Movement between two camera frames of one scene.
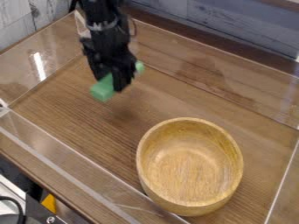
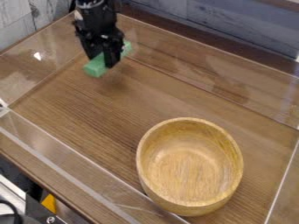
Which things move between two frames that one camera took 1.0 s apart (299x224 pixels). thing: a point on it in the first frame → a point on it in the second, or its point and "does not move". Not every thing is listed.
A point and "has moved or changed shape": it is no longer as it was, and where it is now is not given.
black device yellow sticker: x=46 y=209 does not move
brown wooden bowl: x=190 y=163 does not move
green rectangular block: x=103 y=90 has moved or changed shape
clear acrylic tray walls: x=188 y=148 does not move
